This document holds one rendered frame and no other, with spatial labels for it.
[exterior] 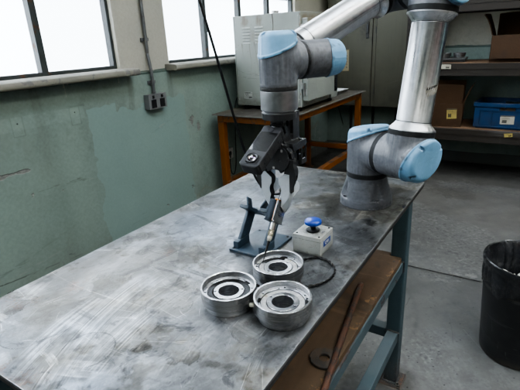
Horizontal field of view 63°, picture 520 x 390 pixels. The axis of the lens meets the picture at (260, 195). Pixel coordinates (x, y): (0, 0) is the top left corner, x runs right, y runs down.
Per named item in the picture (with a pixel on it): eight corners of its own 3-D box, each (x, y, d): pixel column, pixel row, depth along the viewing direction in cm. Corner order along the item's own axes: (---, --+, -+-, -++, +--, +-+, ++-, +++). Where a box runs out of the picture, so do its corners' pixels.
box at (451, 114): (469, 128, 373) (474, 84, 360) (410, 125, 394) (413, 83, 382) (471, 120, 406) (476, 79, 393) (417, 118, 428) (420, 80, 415)
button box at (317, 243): (320, 257, 97) (320, 237, 95) (292, 250, 101) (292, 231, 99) (334, 242, 103) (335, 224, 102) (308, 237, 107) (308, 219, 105)
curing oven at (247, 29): (310, 112, 292) (309, 9, 270) (237, 109, 323) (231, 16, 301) (344, 100, 341) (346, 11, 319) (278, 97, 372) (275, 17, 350)
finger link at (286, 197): (306, 206, 94) (302, 165, 91) (293, 215, 89) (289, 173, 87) (294, 205, 96) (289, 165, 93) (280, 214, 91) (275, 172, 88)
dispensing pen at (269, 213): (252, 258, 89) (274, 182, 91) (261, 261, 92) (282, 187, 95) (261, 260, 88) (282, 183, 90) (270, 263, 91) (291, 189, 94)
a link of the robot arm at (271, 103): (285, 93, 80) (250, 91, 84) (286, 117, 82) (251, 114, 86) (304, 88, 86) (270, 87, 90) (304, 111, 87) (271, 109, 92)
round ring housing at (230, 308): (220, 327, 75) (217, 308, 73) (193, 301, 83) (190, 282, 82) (268, 306, 80) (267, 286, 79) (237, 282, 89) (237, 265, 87)
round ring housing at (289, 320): (313, 299, 82) (313, 281, 80) (311, 335, 72) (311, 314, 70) (258, 297, 83) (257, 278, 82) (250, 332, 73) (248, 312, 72)
